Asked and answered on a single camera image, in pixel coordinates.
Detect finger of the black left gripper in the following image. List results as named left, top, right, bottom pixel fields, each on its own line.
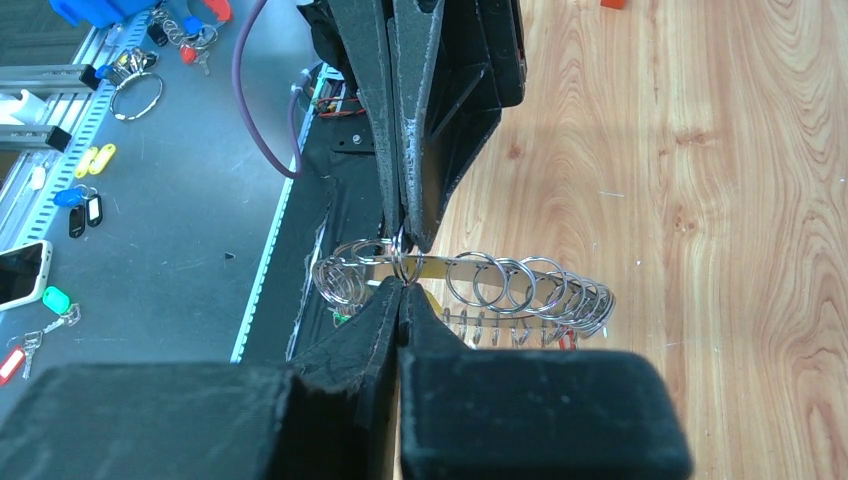
left=392, top=1, right=444, bottom=252
left=329, top=0, right=401, bottom=236

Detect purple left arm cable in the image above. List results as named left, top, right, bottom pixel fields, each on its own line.
left=230, top=0, right=311, bottom=180

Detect slotted white cable duct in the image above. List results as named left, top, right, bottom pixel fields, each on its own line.
left=0, top=9, right=154, bottom=253

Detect key with yellow tag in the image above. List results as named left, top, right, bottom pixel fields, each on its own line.
left=400, top=255, right=444, bottom=318

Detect white smartphone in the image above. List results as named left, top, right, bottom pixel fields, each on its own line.
left=1, top=240, right=53, bottom=312

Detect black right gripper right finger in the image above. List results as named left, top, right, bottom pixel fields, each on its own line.
left=398, top=285, right=693, bottom=479

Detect loose yellow key tags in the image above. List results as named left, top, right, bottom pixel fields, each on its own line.
left=74, top=143, right=117, bottom=179

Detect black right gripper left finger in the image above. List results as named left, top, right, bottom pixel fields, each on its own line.
left=1, top=277, right=403, bottom=479

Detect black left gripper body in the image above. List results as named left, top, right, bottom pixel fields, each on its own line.
left=298, top=0, right=529, bottom=230

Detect loose green key tag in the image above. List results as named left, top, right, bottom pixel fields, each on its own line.
left=41, top=286, right=73, bottom=316

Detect key bunch coloured tags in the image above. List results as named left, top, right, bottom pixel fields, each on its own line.
left=146, top=0, right=233, bottom=76

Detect spare metal keyring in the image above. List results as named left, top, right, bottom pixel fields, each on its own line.
left=95, top=47, right=165, bottom=122

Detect small orange brick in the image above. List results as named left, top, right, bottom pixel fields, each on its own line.
left=600, top=0, right=628, bottom=10

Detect red key tag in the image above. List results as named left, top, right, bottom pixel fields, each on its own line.
left=558, top=330, right=578, bottom=351

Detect blue plastic object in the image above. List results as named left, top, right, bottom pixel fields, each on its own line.
left=49, top=0, right=158, bottom=28

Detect key with red tag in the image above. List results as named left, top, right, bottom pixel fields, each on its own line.
left=1, top=303, right=81, bottom=386

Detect black and blue key tags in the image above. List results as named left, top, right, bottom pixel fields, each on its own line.
left=52, top=184, right=104, bottom=238

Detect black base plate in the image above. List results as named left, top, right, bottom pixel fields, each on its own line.
left=238, top=59, right=399, bottom=364

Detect aluminium frame rail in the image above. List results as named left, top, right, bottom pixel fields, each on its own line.
left=1, top=64, right=101, bottom=152

